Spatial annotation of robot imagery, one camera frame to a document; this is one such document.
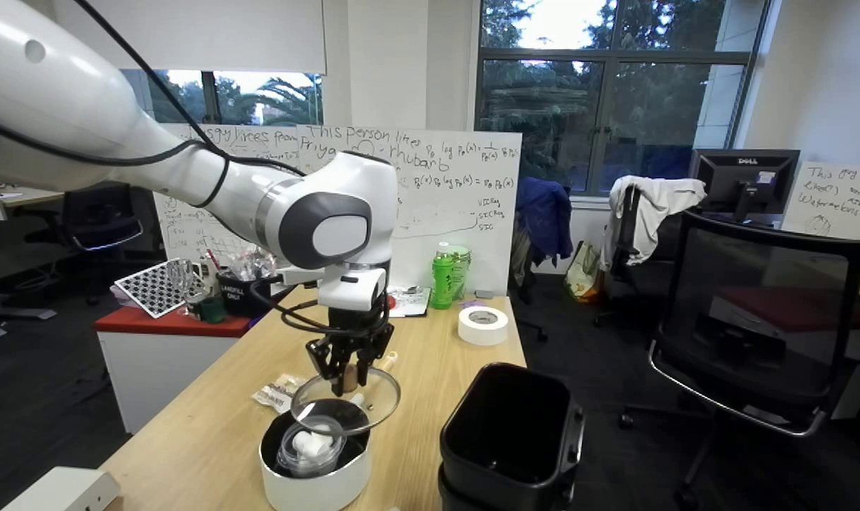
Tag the black plastic bin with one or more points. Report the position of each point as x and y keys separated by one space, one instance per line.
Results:
x=508 y=440

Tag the large whiteboard with writing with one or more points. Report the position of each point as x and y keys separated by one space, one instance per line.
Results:
x=458 y=199

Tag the dark green cup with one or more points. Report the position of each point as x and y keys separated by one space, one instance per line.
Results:
x=212 y=310

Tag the white paper pad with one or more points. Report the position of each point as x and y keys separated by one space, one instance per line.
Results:
x=409 y=301

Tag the chair with white cloth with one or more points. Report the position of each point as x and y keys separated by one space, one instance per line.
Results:
x=650 y=213

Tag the chair with blue jacket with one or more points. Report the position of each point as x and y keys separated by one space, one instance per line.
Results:
x=543 y=213

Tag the large window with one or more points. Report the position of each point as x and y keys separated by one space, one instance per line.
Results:
x=614 y=92

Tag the white box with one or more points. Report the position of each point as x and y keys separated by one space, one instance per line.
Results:
x=61 y=493

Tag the window with white blind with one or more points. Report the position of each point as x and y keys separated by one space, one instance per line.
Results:
x=189 y=42

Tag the black container with wrappers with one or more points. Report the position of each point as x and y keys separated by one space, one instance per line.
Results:
x=242 y=294

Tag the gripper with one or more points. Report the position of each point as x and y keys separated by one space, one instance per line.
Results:
x=359 y=323

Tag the green bottle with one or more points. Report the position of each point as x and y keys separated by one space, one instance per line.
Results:
x=441 y=284

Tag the checkerboard calibration board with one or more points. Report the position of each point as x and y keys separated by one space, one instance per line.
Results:
x=153 y=287

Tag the clear plastic cup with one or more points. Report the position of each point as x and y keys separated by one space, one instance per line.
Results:
x=309 y=454

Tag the shopping bag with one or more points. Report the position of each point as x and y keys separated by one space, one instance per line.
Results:
x=582 y=273

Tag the white cabinet with red top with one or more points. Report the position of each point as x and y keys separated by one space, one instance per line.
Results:
x=153 y=362

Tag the clear glass lid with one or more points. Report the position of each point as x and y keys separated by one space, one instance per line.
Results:
x=316 y=404

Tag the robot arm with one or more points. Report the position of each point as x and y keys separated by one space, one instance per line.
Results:
x=189 y=170

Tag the black monitor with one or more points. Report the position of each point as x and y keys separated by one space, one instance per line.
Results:
x=742 y=181

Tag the black mesh office chair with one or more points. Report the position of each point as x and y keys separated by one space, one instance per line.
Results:
x=756 y=298

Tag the clear plastic packets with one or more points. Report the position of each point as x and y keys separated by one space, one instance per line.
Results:
x=277 y=394

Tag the small whiteboard with writing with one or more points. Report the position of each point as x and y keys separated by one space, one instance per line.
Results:
x=834 y=206

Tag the white tape roll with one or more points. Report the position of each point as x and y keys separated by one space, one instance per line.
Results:
x=482 y=328

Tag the small grey block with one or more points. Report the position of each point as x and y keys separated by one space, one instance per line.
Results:
x=484 y=294

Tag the white pot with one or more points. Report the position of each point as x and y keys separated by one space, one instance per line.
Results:
x=309 y=490

